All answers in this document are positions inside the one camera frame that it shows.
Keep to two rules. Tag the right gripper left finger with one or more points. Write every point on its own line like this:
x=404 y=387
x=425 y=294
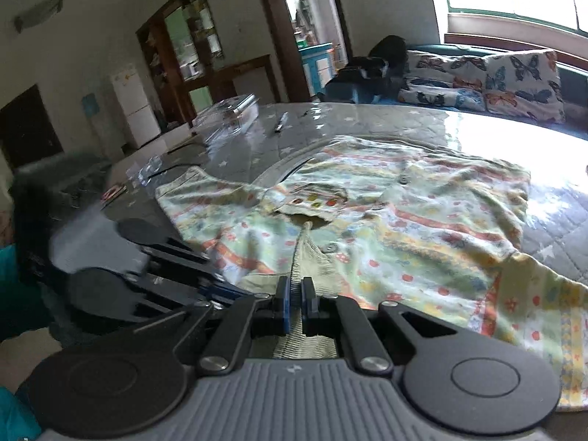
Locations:
x=250 y=317

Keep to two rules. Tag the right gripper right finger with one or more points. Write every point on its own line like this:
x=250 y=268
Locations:
x=344 y=321

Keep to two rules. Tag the patterned children's shirt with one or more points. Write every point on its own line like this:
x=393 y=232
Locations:
x=377 y=221

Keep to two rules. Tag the eyeglasses with black temples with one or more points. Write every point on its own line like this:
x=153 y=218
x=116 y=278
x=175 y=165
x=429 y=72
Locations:
x=142 y=168

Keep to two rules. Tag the white refrigerator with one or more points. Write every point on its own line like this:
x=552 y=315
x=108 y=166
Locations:
x=141 y=123

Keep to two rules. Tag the clear plastic food container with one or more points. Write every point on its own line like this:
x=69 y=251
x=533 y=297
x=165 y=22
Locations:
x=226 y=118

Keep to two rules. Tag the dark wooden side table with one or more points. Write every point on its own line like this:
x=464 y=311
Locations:
x=254 y=76

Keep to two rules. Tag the black bag on sofa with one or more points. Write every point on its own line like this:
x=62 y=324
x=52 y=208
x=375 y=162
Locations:
x=369 y=79

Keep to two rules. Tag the blue white cabinet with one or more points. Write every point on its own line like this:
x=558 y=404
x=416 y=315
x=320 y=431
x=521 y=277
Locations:
x=317 y=63

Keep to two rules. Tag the left butterfly pillow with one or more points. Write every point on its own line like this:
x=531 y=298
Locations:
x=438 y=81

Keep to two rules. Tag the butterfly pillow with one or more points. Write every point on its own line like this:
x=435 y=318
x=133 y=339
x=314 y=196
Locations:
x=524 y=85
x=438 y=81

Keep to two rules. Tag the right butterfly pillow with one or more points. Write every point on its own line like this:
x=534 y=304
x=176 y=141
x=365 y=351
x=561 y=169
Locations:
x=524 y=85

